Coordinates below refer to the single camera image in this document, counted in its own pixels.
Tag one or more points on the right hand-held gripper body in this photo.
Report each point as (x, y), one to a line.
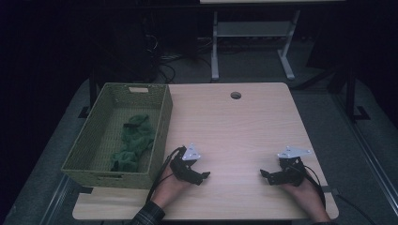
(291, 173)

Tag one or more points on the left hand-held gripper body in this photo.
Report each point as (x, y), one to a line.
(184, 168)

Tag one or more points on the green fleece pet garment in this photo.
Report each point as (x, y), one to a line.
(136, 140)

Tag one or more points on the green woven basket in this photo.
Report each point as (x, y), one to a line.
(94, 150)

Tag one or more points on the person's left hand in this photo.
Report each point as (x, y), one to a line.
(169, 190)

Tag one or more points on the person's right hand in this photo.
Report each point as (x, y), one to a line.
(308, 198)

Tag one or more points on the grey tape strip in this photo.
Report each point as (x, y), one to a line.
(327, 189)

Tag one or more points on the black metal stand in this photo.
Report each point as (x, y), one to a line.
(350, 93)
(92, 93)

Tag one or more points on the grey metal stand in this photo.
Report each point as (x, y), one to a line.
(253, 29)

